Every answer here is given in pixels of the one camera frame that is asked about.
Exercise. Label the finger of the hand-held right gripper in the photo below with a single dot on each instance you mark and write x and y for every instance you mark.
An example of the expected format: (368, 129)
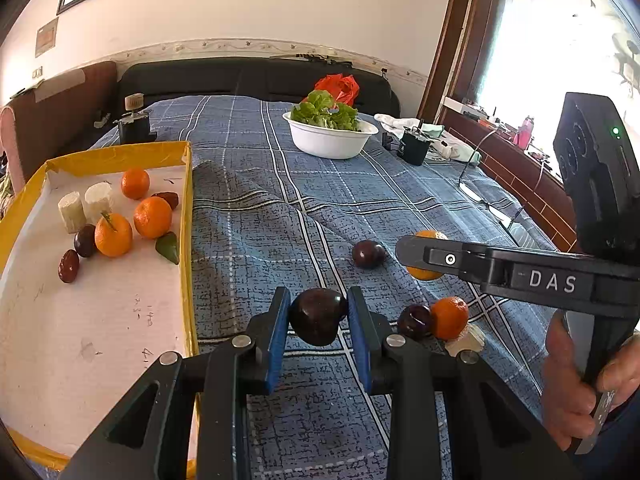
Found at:
(435, 257)

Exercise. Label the dark purple plum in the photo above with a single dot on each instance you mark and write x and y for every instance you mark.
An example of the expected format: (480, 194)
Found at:
(415, 321)
(368, 253)
(85, 240)
(318, 316)

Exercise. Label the white bowl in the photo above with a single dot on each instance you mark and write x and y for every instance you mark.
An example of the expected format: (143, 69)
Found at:
(330, 140)

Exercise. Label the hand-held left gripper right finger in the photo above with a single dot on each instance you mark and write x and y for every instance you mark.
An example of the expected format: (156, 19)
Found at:
(361, 345)

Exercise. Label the small orange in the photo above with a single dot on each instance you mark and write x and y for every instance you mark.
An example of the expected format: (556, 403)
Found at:
(135, 183)

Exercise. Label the person's right hand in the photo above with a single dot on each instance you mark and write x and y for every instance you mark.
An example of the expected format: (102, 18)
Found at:
(562, 395)

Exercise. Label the window with wooden frame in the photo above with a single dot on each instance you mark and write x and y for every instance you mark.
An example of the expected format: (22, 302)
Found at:
(460, 35)

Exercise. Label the red date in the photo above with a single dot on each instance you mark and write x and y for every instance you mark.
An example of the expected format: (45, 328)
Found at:
(68, 265)
(167, 200)

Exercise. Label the orange with stem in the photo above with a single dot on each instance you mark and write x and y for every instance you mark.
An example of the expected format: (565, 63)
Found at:
(113, 237)

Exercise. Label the green lettuce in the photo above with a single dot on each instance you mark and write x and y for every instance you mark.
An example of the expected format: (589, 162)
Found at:
(327, 110)

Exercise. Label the blue plaid tablecloth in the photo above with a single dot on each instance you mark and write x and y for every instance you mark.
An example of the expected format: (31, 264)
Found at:
(300, 200)

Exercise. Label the red plastic bag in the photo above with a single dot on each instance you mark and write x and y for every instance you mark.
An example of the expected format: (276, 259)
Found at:
(340, 85)

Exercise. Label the pink bottle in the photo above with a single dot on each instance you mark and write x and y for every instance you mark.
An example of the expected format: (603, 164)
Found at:
(525, 132)

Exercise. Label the black cylindrical motor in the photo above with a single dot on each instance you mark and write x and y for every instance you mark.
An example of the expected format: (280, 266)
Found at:
(414, 146)

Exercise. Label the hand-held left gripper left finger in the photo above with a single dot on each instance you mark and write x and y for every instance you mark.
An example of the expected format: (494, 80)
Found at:
(277, 345)

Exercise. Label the wall outlet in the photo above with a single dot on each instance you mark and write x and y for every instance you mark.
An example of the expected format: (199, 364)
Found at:
(37, 71)

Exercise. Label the green leaf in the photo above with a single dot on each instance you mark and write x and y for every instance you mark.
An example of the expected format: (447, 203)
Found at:
(168, 248)

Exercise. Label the brown armchair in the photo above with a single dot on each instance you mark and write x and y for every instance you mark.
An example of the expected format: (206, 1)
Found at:
(60, 120)

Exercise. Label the wooden brick-pattern ledge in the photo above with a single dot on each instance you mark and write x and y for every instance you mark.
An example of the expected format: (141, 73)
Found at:
(520, 180)

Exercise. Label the black jar with cork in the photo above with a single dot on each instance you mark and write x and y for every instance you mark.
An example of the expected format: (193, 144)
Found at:
(132, 125)

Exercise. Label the small white plastic object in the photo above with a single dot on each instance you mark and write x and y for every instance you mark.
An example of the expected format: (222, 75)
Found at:
(102, 119)

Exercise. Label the small framed wall panel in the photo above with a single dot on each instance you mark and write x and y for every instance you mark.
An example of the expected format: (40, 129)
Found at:
(46, 36)

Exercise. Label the white sugarcane piece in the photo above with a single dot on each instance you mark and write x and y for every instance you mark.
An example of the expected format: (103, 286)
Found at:
(70, 210)
(465, 342)
(98, 199)

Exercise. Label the black leather sofa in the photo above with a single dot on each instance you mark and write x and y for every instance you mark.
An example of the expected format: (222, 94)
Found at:
(200, 77)

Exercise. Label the yellowish orange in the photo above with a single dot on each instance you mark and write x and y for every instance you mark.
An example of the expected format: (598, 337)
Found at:
(425, 274)

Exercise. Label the white flat box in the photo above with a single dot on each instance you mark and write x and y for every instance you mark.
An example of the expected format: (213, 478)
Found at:
(457, 105)

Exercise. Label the yellow-edged white tray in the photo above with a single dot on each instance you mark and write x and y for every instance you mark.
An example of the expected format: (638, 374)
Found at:
(75, 335)

